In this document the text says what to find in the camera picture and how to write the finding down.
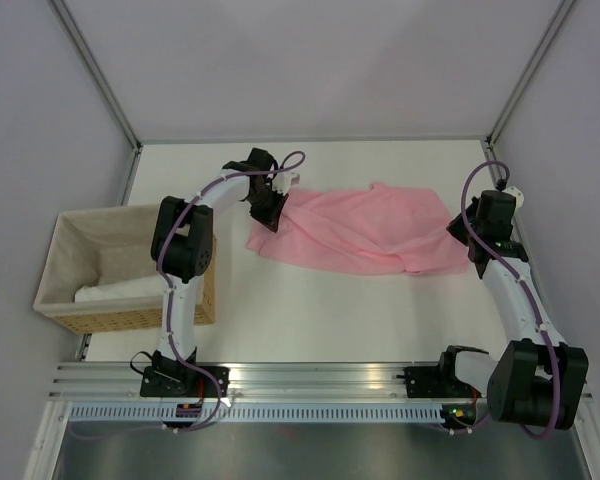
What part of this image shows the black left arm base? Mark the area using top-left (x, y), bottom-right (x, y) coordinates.
top-left (129, 351), bottom-right (230, 398)

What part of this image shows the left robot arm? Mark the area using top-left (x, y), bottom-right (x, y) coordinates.
top-left (151, 148), bottom-right (306, 396)

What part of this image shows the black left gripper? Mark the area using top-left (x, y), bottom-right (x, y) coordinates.
top-left (246, 186), bottom-right (289, 234)

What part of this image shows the aluminium frame post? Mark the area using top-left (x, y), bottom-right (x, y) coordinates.
top-left (484, 0), bottom-right (579, 150)
top-left (47, 0), bottom-right (142, 151)

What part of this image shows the aluminium frame post left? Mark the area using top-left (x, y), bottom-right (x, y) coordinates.
top-left (47, 0), bottom-right (142, 151)

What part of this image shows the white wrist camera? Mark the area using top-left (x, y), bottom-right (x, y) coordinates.
top-left (503, 186), bottom-right (524, 210)
top-left (271, 171), bottom-right (300, 195)

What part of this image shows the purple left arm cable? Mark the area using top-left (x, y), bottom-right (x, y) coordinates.
top-left (157, 150), bottom-right (307, 431)

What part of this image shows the rolled white t shirt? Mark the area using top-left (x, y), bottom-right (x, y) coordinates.
top-left (74, 275), bottom-right (165, 302)

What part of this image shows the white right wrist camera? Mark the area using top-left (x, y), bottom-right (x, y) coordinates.
top-left (503, 186), bottom-right (524, 210)

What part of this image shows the aluminium mounting rail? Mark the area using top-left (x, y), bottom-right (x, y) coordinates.
top-left (49, 362), bottom-right (594, 401)

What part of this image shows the aluminium frame rail back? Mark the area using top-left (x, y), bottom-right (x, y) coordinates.
top-left (138, 133), bottom-right (489, 146)

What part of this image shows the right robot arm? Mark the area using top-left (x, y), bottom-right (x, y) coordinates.
top-left (436, 190), bottom-right (589, 436)

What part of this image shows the aluminium frame post right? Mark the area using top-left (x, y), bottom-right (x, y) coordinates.
top-left (484, 0), bottom-right (579, 150)

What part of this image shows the pink t shirt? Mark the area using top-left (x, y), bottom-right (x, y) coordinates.
top-left (246, 182), bottom-right (468, 275)

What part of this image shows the wicker basket with liner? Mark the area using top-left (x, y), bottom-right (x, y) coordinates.
top-left (33, 203), bottom-right (217, 335)

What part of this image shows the white slotted cable duct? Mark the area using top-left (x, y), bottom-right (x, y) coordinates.
top-left (69, 403), bottom-right (476, 422)

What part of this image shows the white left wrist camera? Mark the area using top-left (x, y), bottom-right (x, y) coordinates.
top-left (271, 171), bottom-right (300, 195)

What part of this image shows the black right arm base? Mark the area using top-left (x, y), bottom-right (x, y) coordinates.
top-left (399, 366), bottom-right (474, 400)

